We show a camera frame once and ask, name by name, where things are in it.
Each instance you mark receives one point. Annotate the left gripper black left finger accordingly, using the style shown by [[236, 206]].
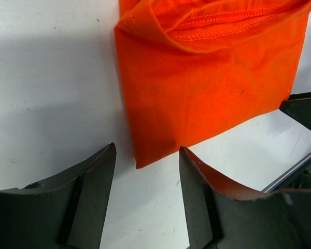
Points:
[[66, 210]]

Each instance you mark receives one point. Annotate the orange t-shirt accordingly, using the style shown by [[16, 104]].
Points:
[[191, 70]]

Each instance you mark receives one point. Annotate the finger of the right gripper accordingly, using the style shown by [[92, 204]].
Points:
[[298, 107]]

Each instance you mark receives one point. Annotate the aluminium front rail frame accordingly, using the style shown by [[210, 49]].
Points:
[[290, 175]]

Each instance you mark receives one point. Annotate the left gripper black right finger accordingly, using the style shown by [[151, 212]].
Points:
[[222, 213]]

